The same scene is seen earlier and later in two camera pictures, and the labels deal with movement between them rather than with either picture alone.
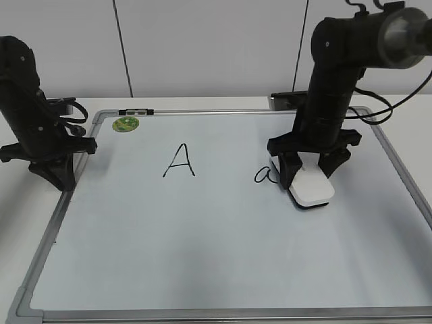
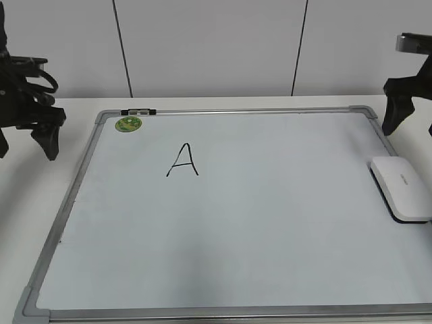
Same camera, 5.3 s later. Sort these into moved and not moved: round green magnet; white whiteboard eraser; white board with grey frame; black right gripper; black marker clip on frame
Moved: black right gripper; white whiteboard eraser
Not moved: white board with grey frame; round green magnet; black marker clip on frame
